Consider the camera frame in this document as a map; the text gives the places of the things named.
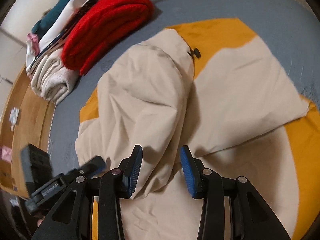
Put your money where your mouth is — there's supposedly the folded white duvet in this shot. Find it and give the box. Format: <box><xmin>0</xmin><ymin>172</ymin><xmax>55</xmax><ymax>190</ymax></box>
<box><xmin>30</xmin><ymin>48</ymin><xmax>79</xmax><ymax>105</ymax></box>

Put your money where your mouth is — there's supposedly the beige and yellow hooded jacket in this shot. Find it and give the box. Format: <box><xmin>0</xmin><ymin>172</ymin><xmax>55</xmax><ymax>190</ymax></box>
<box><xmin>75</xmin><ymin>18</ymin><xmax>319</xmax><ymax>239</ymax></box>

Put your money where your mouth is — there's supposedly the red fluffy blanket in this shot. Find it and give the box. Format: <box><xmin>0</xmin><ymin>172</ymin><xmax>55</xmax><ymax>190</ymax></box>
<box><xmin>61</xmin><ymin>0</ymin><xmax>154</xmax><ymax>75</ymax></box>

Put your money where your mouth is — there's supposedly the white tissue pack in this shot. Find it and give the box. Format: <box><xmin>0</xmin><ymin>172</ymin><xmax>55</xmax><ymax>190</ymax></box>
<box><xmin>9</xmin><ymin>107</ymin><xmax>20</xmax><ymax>126</ymax></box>

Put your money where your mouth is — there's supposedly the white folded clothes stack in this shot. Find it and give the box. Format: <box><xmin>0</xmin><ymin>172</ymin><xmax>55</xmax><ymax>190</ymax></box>
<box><xmin>26</xmin><ymin>0</ymin><xmax>99</xmax><ymax>76</ymax></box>

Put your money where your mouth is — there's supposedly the wooden bed frame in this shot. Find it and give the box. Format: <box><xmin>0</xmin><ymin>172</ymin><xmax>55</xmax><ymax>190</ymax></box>
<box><xmin>1</xmin><ymin>67</ymin><xmax>55</xmax><ymax>198</ymax></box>

